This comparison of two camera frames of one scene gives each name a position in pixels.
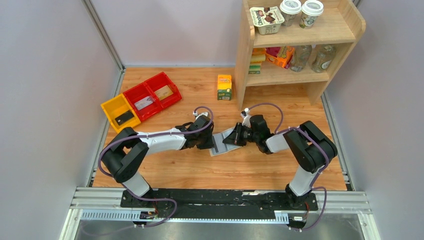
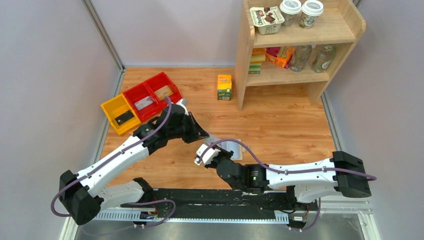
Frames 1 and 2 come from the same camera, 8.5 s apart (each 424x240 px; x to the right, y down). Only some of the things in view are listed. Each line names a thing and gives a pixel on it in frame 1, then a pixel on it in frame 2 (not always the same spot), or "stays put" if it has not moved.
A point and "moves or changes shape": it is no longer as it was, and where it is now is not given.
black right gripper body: [241, 133] to [216, 159]
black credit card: [124, 117] stays put
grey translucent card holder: [219, 147] moves or changes shape
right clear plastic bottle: [323, 58] stays put
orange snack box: [281, 56] stays put
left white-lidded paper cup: [289, 9] stays put
